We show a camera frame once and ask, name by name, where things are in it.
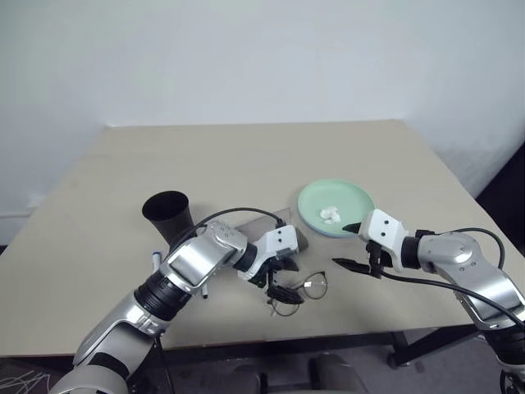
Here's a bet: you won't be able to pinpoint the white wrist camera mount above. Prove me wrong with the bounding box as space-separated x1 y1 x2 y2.
249 224 299 284
358 208 409 273

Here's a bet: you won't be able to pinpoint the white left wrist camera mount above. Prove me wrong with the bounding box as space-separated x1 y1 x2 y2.
249 224 299 284

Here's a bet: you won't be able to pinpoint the white wires on floor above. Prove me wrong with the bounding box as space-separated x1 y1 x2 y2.
0 367 54 394

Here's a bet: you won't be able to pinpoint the grey translucent glasses case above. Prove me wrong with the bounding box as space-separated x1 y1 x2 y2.
233 207 312 254

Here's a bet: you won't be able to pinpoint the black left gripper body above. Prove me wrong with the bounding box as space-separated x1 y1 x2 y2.
252 254 299 297

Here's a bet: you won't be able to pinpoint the black cup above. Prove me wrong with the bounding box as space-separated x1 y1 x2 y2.
141 190 197 247

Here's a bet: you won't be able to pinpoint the mint green plate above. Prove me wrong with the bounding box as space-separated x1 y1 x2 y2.
297 177 377 239

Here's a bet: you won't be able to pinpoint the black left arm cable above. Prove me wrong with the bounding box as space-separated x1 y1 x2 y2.
170 207 286 259

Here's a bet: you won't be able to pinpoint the white crumpled tissue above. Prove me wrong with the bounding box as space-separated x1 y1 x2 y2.
319 204 343 225

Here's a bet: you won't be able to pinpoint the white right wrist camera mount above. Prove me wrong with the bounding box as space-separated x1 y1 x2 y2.
358 208 409 273

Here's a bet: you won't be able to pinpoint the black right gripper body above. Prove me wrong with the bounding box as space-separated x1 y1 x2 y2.
364 240 390 281

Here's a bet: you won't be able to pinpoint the large grey rounded shape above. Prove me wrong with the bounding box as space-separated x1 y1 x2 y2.
307 351 372 394

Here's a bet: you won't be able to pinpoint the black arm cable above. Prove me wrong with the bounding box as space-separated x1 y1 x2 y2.
170 207 286 259
379 227 525 326

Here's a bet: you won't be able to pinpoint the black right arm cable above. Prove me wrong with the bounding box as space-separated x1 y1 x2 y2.
379 227 525 326

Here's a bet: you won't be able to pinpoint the thin black-rimmed glasses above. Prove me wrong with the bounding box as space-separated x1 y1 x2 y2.
268 270 329 318

